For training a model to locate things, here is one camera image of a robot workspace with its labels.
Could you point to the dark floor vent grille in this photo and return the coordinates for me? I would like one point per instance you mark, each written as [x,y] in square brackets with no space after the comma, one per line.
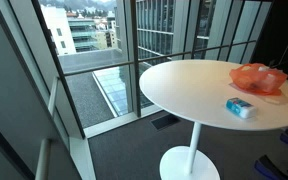
[165,122]

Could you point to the orange plastic bag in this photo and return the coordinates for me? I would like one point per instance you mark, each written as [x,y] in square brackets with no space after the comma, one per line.
[250,80]

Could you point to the white cylindrical post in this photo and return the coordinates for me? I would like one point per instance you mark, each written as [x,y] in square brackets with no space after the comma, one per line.
[43,160]

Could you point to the blue white box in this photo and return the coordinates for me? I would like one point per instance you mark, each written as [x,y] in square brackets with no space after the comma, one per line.
[240,107]

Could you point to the white table pedestal base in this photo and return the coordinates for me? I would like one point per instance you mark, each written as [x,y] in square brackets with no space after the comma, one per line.
[190,163]

